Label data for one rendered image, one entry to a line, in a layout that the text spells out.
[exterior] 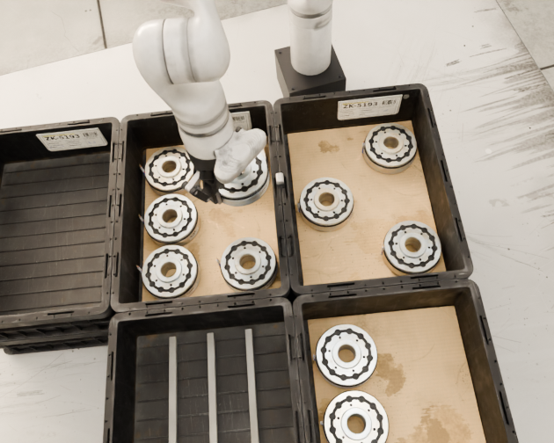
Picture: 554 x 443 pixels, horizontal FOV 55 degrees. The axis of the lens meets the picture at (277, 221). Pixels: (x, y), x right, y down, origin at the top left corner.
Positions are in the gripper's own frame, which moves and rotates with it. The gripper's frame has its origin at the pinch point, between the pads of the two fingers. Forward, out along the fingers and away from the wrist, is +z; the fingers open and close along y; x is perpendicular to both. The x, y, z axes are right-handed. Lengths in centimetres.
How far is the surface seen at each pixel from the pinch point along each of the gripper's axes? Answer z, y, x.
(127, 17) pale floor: 101, -70, -145
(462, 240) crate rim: 7.4, -18.8, 35.1
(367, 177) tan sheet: 17.2, -24.1, 13.1
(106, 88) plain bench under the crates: 30, -12, -59
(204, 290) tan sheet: 17.2, 13.4, 3.3
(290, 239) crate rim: 8.6, -1.7, 12.0
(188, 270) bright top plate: 14.1, 12.8, -0.5
